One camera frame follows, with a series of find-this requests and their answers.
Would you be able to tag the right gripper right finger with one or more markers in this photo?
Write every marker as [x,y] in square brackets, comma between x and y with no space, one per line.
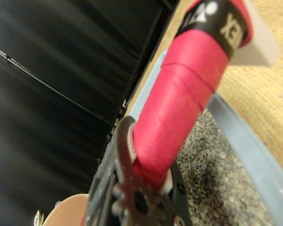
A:
[179,181]

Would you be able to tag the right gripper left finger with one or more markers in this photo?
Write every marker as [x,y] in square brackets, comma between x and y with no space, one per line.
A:
[127,150]

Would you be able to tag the blue litter tray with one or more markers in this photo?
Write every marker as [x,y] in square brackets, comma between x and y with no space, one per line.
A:
[226,169]

